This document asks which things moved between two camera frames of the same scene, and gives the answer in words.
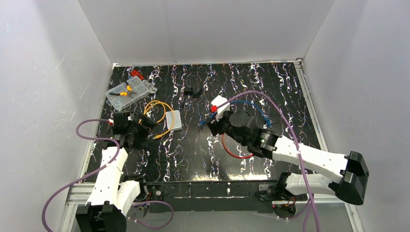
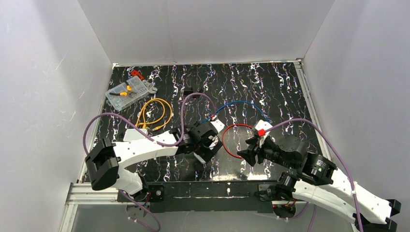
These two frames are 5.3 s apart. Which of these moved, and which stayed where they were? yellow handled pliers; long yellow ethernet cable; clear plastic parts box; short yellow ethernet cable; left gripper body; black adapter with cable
Moved: long yellow ethernet cable; left gripper body
Stayed: short yellow ethernet cable; clear plastic parts box; black adapter with cable; yellow handled pliers
